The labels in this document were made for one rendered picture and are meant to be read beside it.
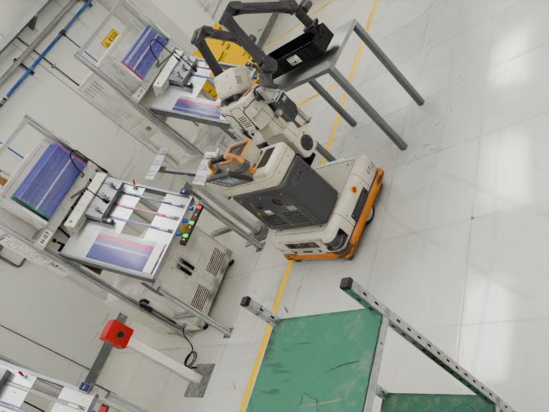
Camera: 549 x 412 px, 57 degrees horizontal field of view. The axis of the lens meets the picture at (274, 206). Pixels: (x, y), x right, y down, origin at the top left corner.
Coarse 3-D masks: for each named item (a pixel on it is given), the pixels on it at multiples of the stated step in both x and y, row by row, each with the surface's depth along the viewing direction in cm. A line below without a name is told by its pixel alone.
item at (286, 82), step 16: (336, 32) 332; (336, 48) 315; (304, 64) 340; (320, 64) 318; (384, 64) 340; (288, 80) 343; (304, 80) 324; (336, 80) 311; (400, 80) 346; (352, 96) 318; (416, 96) 353; (368, 112) 324; (384, 128) 331; (400, 144) 338
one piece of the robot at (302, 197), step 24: (264, 144) 306; (216, 168) 307; (264, 168) 282; (288, 168) 290; (312, 168) 299; (240, 192) 311; (264, 192) 298; (288, 192) 287; (312, 192) 297; (336, 192) 308; (264, 216) 327; (288, 216) 311; (312, 216) 298
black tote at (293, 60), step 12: (300, 36) 332; (312, 36) 328; (324, 36) 314; (288, 48) 346; (300, 48) 317; (312, 48) 313; (324, 48) 313; (276, 60) 336; (288, 60) 331; (300, 60) 327; (276, 72) 346
